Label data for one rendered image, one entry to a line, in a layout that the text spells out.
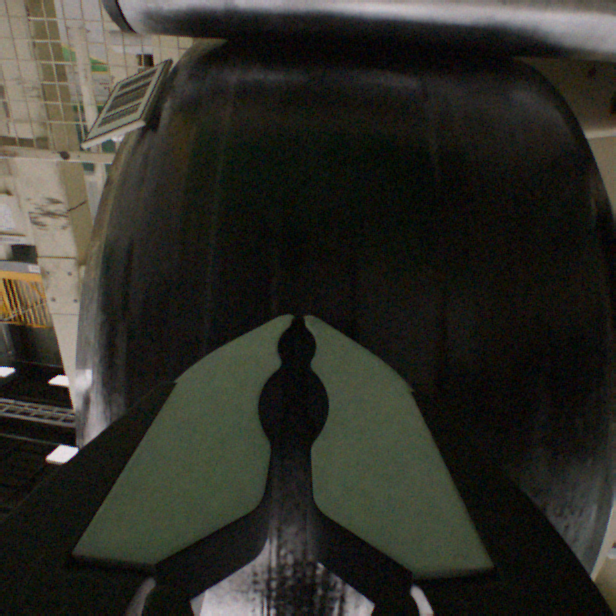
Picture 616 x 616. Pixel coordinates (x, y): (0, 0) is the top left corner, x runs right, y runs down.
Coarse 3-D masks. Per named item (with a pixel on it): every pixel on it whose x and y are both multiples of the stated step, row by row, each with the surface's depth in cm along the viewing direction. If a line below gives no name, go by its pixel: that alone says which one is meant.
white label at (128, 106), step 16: (160, 64) 20; (128, 80) 20; (144, 80) 20; (160, 80) 19; (112, 96) 20; (128, 96) 19; (144, 96) 18; (112, 112) 19; (128, 112) 18; (144, 112) 17; (96, 128) 18; (112, 128) 18; (128, 128) 17
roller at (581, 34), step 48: (144, 0) 18; (192, 0) 18; (240, 0) 18; (288, 0) 18; (336, 0) 17; (384, 0) 17; (432, 0) 17; (480, 0) 17; (528, 0) 17; (576, 0) 17; (384, 48) 20; (432, 48) 20; (480, 48) 19; (528, 48) 19; (576, 48) 19
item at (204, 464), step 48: (288, 336) 11; (192, 384) 8; (240, 384) 9; (192, 432) 7; (240, 432) 7; (144, 480) 6; (192, 480) 6; (240, 480) 6; (96, 528) 6; (144, 528) 6; (192, 528) 6; (240, 528) 6; (192, 576) 6
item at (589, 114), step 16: (544, 64) 37; (560, 64) 34; (576, 64) 32; (592, 64) 30; (608, 64) 29; (560, 80) 34; (576, 80) 32; (592, 80) 30; (608, 80) 29; (576, 96) 32; (592, 96) 30; (608, 96) 29; (576, 112) 32; (592, 112) 30; (608, 112) 29; (592, 128) 30; (608, 128) 29
